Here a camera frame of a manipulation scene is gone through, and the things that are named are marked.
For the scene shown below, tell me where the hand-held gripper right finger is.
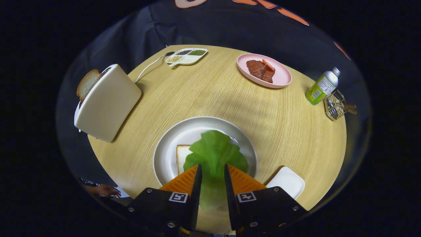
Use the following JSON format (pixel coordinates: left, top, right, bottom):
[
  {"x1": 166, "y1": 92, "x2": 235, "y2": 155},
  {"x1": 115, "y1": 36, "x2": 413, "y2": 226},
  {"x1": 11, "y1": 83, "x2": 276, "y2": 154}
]
[{"x1": 224, "y1": 164, "x2": 308, "y2": 235}]

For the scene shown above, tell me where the cream toaster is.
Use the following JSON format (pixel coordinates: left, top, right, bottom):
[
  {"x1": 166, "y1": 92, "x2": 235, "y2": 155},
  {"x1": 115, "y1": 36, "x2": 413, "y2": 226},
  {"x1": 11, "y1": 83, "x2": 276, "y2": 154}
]
[{"x1": 74, "y1": 64, "x2": 142, "y2": 143}]

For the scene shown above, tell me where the small wire basket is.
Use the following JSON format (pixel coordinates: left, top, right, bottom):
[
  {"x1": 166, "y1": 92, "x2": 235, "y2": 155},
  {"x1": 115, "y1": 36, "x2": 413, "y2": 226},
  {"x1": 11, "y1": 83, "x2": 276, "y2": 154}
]
[{"x1": 323, "y1": 90, "x2": 357, "y2": 121}]

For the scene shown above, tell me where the white toaster cable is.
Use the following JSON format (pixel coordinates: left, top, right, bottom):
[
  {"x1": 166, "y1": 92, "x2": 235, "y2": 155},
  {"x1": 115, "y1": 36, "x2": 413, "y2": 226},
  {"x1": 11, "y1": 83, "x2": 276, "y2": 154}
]
[{"x1": 135, "y1": 52, "x2": 175, "y2": 83}]

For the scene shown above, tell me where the green lettuce leaf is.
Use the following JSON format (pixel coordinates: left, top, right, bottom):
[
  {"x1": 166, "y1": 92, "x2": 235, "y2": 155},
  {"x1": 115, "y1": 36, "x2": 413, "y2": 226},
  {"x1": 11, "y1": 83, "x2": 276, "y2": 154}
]
[{"x1": 183, "y1": 130, "x2": 249, "y2": 211}]

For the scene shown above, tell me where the white sheet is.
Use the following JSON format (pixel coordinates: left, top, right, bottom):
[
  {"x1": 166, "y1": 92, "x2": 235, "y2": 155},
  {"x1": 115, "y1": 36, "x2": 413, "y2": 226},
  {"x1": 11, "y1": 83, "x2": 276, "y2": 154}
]
[{"x1": 113, "y1": 187, "x2": 133, "y2": 199}]

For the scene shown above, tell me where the crusted toast bread slice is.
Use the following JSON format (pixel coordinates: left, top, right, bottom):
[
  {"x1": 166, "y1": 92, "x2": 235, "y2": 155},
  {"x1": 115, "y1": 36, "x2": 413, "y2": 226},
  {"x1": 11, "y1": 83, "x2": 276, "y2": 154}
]
[{"x1": 77, "y1": 69, "x2": 104, "y2": 102}]

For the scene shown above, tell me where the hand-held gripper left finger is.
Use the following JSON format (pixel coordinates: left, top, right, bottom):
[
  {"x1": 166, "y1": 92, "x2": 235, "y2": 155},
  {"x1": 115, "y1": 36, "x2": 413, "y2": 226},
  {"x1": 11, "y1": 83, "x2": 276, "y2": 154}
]
[{"x1": 126, "y1": 164, "x2": 203, "y2": 236}]

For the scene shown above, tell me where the green label silver bottle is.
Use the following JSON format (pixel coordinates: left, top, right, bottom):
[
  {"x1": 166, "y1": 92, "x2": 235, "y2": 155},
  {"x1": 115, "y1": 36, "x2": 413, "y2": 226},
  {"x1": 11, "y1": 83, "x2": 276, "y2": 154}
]
[{"x1": 305, "y1": 67, "x2": 341, "y2": 106}]

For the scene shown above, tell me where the crustless white bread slice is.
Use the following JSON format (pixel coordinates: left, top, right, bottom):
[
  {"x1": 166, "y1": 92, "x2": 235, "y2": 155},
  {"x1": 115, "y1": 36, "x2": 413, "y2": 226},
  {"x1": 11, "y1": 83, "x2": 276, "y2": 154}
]
[{"x1": 176, "y1": 145, "x2": 193, "y2": 175}]

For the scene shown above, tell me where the pink plate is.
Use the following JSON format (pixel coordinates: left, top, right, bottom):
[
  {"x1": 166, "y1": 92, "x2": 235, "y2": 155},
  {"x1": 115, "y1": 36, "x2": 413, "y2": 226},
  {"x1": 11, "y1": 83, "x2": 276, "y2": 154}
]
[{"x1": 237, "y1": 53, "x2": 292, "y2": 89}]

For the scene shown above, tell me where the white divided seed tray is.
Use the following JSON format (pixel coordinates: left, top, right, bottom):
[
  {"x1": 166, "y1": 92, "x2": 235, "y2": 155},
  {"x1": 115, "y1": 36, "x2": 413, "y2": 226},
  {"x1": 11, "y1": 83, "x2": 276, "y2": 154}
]
[{"x1": 165, "y1": 48, "x2": 208, "y2": 66}]

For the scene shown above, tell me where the brown meat piece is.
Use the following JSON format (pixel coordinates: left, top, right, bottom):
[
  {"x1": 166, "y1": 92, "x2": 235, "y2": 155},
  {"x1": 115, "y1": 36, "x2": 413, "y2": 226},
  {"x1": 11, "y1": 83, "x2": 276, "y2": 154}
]
[{"x1": 246, "y1": 60, "x2": 275, "y2": 83}]

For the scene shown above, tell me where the white round plate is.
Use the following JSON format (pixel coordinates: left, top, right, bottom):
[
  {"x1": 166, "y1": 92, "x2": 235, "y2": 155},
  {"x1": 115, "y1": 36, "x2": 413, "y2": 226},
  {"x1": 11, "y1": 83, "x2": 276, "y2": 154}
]
[{"x1": 153, "y1": 116, "x2": 258, "y2": 187}]

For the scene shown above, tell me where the white square dish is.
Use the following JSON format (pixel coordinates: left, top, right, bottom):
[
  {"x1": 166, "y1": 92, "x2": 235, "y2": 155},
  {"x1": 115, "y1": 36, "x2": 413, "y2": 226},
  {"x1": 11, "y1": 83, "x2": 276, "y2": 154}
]
[{"x1": 266, "y1": 166, "x2": 305, "y2": 199}]

